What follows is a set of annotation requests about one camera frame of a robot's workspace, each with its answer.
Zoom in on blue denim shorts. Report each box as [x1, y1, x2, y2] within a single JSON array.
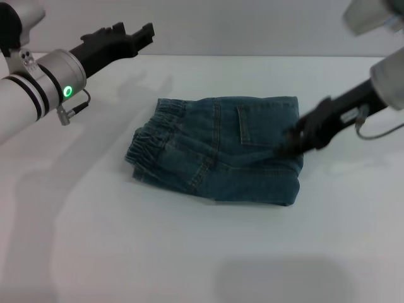
[[124, 95, 306, 208]]

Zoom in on black cable with silver connector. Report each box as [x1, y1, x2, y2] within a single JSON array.
[[56, 88, 92, 126]]

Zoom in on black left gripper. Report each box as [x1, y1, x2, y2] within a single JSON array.
[[69, 21, 156, 79]]

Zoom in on grey cable with connector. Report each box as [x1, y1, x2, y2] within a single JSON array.
[[354, 106, 404, 140]]

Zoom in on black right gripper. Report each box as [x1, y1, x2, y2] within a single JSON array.
[[273, 78, 388, 158]]

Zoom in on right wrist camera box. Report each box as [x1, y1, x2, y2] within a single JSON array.
[[340, 107, 360, 126]]

